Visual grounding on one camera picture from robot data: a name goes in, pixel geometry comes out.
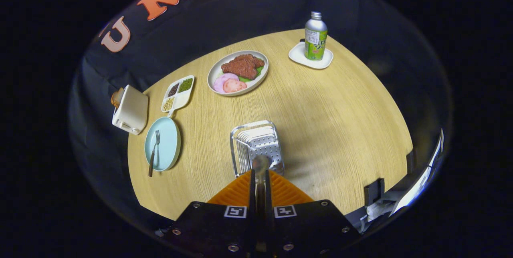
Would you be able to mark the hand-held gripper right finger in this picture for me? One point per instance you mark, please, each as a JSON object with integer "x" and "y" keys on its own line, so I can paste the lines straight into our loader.
{"x": 312, "y": 230}

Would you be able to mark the white square saucer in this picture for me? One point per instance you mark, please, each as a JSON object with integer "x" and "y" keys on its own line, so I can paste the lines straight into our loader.
{"x": 296, "y": 55}

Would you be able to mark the white divided snack tray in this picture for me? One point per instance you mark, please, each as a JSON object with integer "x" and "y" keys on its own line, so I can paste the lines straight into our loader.
{"x": 181, "y": 99}

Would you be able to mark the green lettuce leaf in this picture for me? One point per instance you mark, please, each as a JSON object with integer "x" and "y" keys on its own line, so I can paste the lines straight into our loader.
{"x": 244, "y": 78}

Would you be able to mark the cream plate with food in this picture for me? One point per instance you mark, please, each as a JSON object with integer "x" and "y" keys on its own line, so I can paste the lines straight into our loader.
{"x": 256, "y": 81}

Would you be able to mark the toast slice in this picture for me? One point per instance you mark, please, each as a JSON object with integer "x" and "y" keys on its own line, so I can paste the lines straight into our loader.
{"x": 116, "y": 97}

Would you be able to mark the cream toaster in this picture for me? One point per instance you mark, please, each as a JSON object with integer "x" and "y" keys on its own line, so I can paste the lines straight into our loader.
{"x": 131, "y": 109}

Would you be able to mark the reddish ham slice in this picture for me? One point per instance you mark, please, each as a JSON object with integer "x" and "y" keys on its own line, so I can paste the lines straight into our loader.
{"x": 234, "y": 85}

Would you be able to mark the pale pink ham slice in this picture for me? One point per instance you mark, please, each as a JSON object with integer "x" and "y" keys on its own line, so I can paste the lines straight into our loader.
{"x": 220, "y": 80}

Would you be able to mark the black table clamp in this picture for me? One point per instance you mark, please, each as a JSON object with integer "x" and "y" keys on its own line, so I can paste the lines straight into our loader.
{"x": 373, "y": 192}

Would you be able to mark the pile of dark beans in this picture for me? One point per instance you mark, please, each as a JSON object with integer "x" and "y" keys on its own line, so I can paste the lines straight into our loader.
{"x": 173, "y": 89}

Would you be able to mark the brown steak piece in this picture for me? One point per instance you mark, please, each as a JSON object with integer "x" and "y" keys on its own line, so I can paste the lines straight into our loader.
{"x": 242, "y": 67}

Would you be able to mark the pile of green beans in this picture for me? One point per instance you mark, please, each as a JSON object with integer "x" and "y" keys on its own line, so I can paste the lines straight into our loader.
{"x": 185, "y": 85}

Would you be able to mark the pile of yellow soybeans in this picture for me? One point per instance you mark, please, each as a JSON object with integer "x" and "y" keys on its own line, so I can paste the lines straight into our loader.
{"x": 168, "y": 103}

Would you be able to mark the light blue plate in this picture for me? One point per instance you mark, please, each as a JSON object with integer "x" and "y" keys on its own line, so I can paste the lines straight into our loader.
{"x": 168, "y": 146}

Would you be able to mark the green label metal bottle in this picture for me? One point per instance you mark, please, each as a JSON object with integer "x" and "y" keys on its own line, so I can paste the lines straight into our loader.
{"x": 315, "y": 41}

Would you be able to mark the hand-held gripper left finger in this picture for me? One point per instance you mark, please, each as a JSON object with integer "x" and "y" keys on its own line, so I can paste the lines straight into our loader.
{"x": 216, "y": 230}

